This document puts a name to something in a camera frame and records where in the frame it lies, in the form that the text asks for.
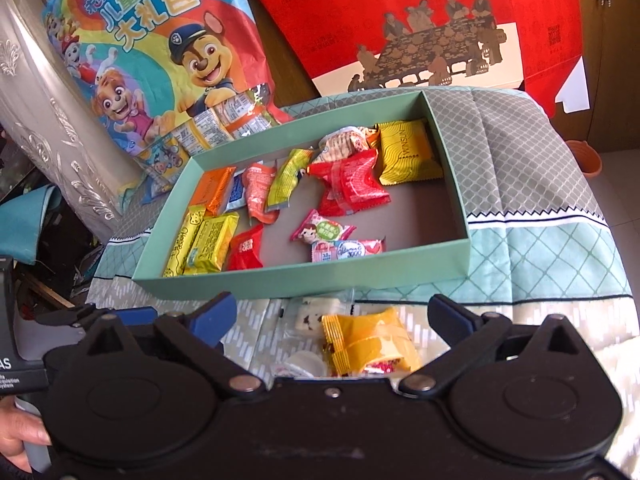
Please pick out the white jelly cup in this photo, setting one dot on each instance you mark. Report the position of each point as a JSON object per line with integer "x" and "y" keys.
{"x": 302, "y": 365}

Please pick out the long orange-red snack packet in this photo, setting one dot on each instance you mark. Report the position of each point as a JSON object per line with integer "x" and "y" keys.
{"x": 260, "y": 192}

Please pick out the yellow pastry packet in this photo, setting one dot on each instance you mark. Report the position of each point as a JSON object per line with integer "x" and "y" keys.
{"x": 370, "y": 342}

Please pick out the blue snack packet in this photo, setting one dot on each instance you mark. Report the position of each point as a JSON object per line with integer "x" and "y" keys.
{"x": 236, "y": 191}

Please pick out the teal cloth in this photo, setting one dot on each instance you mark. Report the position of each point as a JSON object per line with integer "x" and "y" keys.
{"x": 25, "y": 220}

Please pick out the orange plastic bucket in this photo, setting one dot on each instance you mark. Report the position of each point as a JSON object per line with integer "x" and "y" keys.
{"x": 585, "y": 157}

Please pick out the wooden cabinet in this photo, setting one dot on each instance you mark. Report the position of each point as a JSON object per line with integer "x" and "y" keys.
{"x": 615, "y": 50}

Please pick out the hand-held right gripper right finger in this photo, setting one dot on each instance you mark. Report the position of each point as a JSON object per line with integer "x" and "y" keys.
{"x": 450, "y": 316}

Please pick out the yellow cartoon snack packet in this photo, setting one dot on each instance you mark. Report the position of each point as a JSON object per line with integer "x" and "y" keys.
{"x": 182, "y": 242}

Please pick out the person's left hand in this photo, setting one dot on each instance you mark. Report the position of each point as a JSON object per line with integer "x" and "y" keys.
{"x": 22, "y": 432}

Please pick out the teal cardboard box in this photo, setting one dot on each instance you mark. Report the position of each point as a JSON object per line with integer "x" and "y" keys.
{"x": 415, "y": 240}

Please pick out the yellow rectangular snack packet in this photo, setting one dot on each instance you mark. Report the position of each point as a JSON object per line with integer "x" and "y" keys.
{"x": 212, "y": 242}

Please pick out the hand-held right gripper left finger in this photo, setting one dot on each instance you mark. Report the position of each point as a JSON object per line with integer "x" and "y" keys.
{"x": 215, "y": 316}

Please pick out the red gift box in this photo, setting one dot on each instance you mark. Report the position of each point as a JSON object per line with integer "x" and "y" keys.
{"x": 400, "y": 5}

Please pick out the clear cake packet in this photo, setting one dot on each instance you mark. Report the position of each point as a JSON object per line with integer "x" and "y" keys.
{"x": 310, "y": 320}

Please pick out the green-yellow snack packet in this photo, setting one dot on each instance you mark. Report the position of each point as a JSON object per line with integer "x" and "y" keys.
{"x": 287, "y": 180}

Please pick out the large yellow snack packet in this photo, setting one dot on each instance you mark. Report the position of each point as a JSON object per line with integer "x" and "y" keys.
{"x": 407, "y": 152}

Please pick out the small red snack packet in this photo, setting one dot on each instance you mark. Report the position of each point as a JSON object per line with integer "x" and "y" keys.
{"x": 246, "y": 250}

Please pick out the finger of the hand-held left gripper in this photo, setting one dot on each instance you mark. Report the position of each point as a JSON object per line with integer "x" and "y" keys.
{"x": 135, "y": 316}

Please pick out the pink-green candy packet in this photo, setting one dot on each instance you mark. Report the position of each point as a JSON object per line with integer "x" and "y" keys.
{"x": 325, "y": 227}

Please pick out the orange snack packet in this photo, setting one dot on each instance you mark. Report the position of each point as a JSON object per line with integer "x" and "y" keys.
{"x": 217, "y": 192}

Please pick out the white-red candy wrapper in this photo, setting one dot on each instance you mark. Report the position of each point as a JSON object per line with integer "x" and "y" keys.
{"x": 345, "y": 145}

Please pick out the large cartoon snack bag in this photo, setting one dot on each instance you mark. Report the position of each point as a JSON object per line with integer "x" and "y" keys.
{"x": 165, "y": 50}

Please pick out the puffy red snack packet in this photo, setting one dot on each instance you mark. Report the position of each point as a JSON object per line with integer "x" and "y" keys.
{"x": 350, "y": 185}

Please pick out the pink-blue candy packet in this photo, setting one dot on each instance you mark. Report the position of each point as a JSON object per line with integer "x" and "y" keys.
{"x": 347, "y": 251}

